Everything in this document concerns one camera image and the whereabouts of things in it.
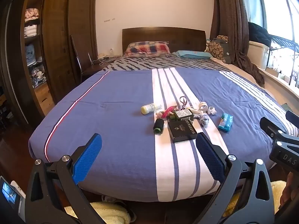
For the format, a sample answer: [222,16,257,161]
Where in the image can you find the brown curtain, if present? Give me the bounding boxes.
[209,0,265,88]

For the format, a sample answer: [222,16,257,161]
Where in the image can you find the teal roller blind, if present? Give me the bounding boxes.
[244,0,264,28]

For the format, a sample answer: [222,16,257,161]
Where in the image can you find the light blue folded clothes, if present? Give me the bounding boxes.
[25,44,36,66]

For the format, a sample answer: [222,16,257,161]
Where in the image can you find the plaid pillow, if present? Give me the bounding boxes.
[124,41,171,57]

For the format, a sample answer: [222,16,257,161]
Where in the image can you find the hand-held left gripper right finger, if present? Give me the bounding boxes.
[194,132,275,224]

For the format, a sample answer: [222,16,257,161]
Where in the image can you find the blue tissue packet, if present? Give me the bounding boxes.
[218,113,234,131]

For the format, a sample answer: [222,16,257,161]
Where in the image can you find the dark wooden wardrobe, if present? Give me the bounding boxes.
[0,0,98,126]

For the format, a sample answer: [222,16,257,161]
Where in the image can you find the pink pipe-cleaner flower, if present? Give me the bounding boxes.
[156,106,175,119]

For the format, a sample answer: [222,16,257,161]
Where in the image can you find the pink folded clothes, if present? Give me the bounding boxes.
[25,8,40,20]

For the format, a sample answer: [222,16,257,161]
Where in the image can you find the grey zebra-patterned sheet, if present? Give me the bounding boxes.
[103,55,230,71]

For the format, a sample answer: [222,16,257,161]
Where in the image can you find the black cardboard box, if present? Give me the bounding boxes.
[167,119,198,143]

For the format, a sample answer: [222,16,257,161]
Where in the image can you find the white blue fabric scrunchie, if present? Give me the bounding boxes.
[193,109,209,128]

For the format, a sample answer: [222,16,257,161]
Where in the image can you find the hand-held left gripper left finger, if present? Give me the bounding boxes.
[24,133,105,224]

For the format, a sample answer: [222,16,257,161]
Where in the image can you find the yellow plastic bottle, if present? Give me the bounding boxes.
[141,103,162,115]

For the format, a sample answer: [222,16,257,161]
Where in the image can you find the small patterned card box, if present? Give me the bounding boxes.
[170,108,194,122]

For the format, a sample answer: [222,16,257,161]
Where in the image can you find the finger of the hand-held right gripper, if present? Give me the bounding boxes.
[285,110,299,127]
[260,116,299,145]

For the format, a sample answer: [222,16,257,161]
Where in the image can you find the dark wooden nightstand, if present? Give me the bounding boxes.
[82,56,117,77]

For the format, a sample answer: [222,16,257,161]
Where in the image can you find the teal pillow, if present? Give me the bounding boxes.
[172,50,212,59]

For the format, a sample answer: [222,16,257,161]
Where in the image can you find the ring with plaid ribbon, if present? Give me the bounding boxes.
[179,96,189,110]

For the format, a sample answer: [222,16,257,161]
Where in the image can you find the metal frame chair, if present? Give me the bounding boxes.
[71,35,94,82]

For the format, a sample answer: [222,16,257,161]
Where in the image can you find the dark wooden headboard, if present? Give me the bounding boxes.
[122,27,206,56]

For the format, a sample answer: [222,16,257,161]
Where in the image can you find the person's right hand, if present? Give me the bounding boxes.
[280,173,299,208]

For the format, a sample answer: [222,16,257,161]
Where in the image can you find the black jacket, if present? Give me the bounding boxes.
[248,21,272,47]

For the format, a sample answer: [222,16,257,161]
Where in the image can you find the white device with screen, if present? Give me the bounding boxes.
[0,176,25,222]

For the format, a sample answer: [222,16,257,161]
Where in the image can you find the black metal rack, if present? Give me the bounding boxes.
[269,35,299,87]

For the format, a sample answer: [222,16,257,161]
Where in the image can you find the patterned folded clothes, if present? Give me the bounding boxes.
[29,66,46,84]

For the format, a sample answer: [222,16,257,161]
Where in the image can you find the brown patterned backpack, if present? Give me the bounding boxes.
[205,35,233,63]

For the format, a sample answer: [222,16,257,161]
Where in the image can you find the white storage box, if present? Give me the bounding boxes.
[248,41,272,70]

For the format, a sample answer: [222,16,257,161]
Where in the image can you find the window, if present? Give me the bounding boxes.
[259,0,299,52]

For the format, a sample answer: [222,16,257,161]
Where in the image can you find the cream bed sheet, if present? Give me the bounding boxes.
[211,58,264,91]

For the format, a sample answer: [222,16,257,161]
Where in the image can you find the striped folded clothes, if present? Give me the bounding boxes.
[24,24,38,37]

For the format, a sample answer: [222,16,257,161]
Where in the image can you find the black spool with green band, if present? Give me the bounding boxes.
[153,119,165,134]

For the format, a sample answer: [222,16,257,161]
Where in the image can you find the blue white striped bedspread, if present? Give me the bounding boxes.
[28,67,299,202]

